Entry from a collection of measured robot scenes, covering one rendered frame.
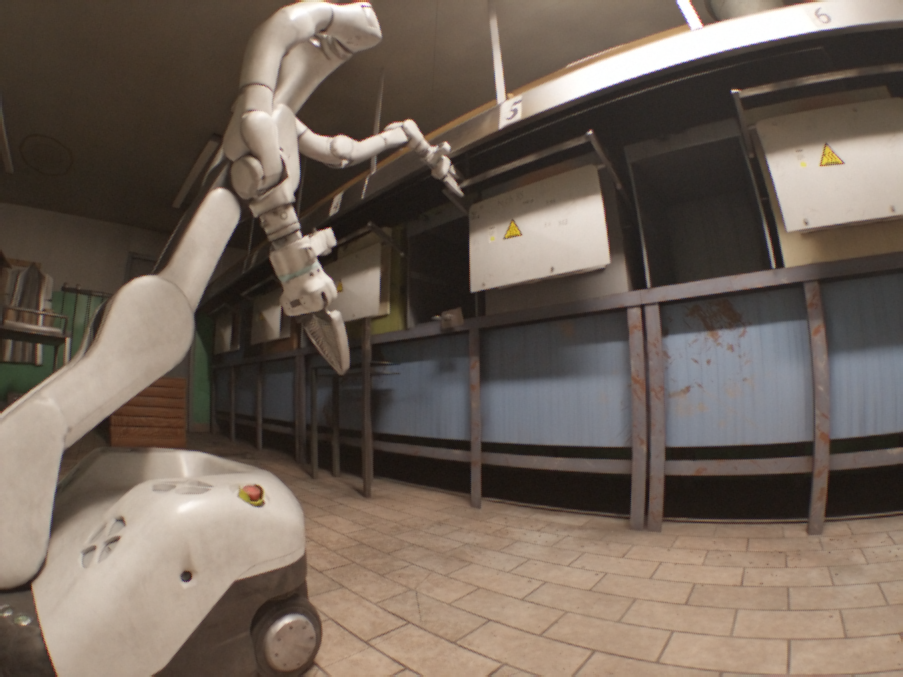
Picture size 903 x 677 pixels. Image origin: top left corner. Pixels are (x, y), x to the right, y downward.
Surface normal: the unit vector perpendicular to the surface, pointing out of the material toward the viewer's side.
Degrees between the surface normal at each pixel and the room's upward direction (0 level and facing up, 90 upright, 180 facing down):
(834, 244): 90
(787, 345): 90
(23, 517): 90
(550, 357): 90
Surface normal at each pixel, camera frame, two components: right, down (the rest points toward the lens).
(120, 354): 0.86, -0.08
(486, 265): -0.66, -0.10
